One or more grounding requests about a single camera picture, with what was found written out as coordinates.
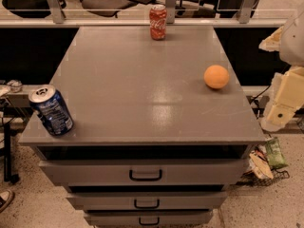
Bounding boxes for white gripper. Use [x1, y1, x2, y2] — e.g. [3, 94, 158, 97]
[258, 8, 304, 132]

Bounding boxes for blue pepsi can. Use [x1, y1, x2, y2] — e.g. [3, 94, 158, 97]
[28, 85, 74, 136]

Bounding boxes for red coca-cola can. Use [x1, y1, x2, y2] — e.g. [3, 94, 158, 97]
[149, 5, 167, 40]

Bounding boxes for grey metal railing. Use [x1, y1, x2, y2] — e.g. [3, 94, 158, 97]
[0, 0, 304, 28]

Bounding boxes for orange fruit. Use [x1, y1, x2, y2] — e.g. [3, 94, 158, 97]
[203, 65, 230, 89]

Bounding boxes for green snack bag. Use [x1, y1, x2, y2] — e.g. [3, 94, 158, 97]
[265, 137, 288, 169]

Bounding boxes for tan snack packet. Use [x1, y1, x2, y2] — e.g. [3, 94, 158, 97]
[249, 153, 274, 180]

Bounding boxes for top grey drawer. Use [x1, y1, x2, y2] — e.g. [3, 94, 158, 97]
[39, 159, 245, 186]

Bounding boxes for grey drawer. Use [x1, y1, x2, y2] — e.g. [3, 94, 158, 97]
[39, 159, 245, 186]
[84, 210, 213, 226]
[66, 191, 227, 211]

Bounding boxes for grey drawer cabinet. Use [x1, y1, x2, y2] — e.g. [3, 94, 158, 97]
[18, 25, 267, 228]

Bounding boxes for middle grey drawer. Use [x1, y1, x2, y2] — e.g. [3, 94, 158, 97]
[66, 191, 227, 211]

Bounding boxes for black office chair seat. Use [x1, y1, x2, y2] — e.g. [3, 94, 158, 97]
[82, 0, 137, 17]

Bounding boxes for bottom grey drawer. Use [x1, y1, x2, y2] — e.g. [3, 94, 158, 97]
[84, 210, 213, 226]

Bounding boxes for dark round chair base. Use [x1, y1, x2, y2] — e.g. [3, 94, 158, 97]
[2, 0, 50, 18]

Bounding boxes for small clear bowl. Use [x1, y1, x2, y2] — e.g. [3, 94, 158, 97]
[8, 80, 23, 93]

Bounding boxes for black cable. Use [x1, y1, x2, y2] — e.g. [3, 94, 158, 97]
[248, 85, 272, 119]

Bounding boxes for black wire basket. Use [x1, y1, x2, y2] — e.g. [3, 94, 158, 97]
[237, 169, 290, 187]

